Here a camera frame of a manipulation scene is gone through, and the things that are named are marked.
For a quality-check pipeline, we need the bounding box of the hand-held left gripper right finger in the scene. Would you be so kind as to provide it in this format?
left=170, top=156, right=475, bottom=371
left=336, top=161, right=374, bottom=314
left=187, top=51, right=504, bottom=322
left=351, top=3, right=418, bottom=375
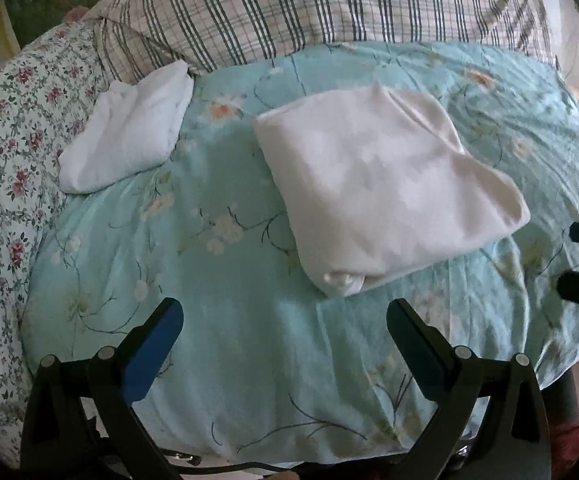
left=386, top=298, right=553, bottom=480

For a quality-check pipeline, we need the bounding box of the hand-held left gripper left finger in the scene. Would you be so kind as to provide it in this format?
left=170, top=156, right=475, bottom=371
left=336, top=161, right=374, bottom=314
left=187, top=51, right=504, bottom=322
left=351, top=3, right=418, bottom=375
left=20, top=297, right=185, bottom=480

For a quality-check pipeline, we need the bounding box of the large white garment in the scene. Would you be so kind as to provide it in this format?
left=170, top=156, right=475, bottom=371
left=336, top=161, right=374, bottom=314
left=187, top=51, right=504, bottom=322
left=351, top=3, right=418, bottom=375
left=253, top=81, right=531, bottom=297

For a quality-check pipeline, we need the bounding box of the teal floral blanket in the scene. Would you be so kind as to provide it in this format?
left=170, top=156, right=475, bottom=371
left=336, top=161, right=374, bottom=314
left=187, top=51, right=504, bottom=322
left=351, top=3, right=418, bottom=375
left=22, top=42, right=579, bottom=466

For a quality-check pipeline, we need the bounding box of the dark red cloth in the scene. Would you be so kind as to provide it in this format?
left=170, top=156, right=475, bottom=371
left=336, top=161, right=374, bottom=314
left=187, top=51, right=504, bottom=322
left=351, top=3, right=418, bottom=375
left=552, top=370, right=579, bottom=478

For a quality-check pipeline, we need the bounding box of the small white garment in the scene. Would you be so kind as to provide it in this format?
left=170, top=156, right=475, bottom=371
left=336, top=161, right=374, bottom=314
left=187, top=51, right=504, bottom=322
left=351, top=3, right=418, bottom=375
left=58, top=60, right=195, bottom=194

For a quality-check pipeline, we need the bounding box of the pink floral bed sheet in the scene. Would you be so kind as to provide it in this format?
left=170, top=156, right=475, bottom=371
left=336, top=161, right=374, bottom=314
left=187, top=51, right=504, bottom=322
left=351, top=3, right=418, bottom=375
left=0, top=22, right=115, bottom=461

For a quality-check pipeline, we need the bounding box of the plaid striped pillow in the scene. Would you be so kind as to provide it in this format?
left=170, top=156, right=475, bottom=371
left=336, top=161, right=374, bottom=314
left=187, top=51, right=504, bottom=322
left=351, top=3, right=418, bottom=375
left=87, top=0, right=560, bottom=83

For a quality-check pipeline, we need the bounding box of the black cable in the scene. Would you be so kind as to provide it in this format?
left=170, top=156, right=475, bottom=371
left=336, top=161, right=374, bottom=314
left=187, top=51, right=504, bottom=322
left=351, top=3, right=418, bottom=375
left=160, top=450, right=420, bottom=477

